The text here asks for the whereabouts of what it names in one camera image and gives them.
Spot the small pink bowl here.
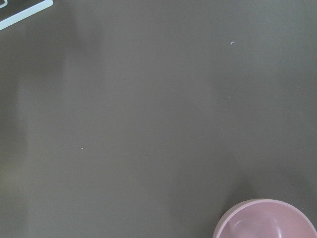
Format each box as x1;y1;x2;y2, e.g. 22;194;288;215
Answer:
212;199;317;238

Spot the cream rabbit tray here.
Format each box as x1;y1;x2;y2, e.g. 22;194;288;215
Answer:
0;0;53;30

